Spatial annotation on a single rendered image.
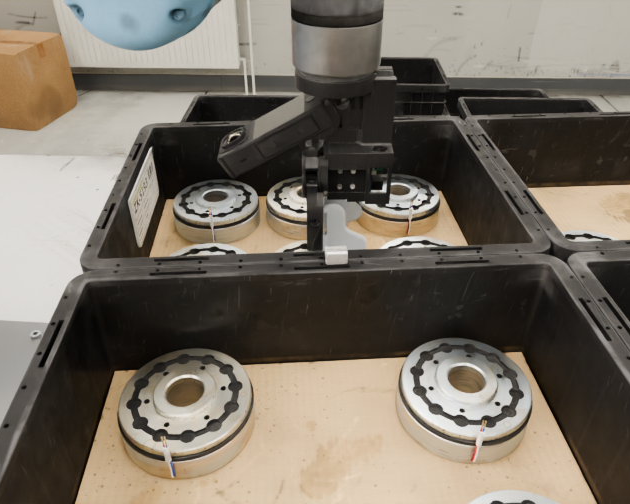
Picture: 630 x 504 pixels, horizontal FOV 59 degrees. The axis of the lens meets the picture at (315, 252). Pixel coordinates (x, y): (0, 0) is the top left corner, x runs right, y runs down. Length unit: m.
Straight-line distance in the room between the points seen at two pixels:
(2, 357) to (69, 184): 0.51
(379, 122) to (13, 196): 0.79
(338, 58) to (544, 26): 3.24
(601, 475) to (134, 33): 0.41
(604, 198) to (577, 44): 2.97
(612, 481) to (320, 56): 0.37
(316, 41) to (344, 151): 0.10
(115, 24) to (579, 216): 0.60
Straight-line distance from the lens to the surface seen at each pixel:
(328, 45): 0.46
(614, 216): 0.80
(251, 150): 0.51
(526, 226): 0.54
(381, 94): 0.50
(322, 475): 0.44
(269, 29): 3.50
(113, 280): 0.47
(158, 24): 0.33
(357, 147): 0.51
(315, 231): 0.52
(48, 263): 0.93
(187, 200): 0.69
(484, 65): 3.65
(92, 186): 1.12
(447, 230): 0.70
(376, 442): 0.46
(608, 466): 0.45
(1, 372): 0.69
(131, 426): 0.45
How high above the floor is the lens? 1.20
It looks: 36 degrees down
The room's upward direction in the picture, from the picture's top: straight up
